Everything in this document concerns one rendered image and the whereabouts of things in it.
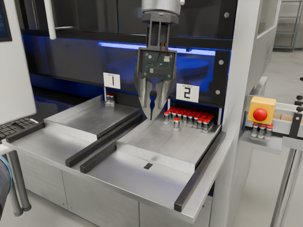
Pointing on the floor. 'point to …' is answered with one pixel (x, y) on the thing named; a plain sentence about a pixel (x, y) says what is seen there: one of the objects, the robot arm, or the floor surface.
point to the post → (236, 102)
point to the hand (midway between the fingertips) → (151, 113)
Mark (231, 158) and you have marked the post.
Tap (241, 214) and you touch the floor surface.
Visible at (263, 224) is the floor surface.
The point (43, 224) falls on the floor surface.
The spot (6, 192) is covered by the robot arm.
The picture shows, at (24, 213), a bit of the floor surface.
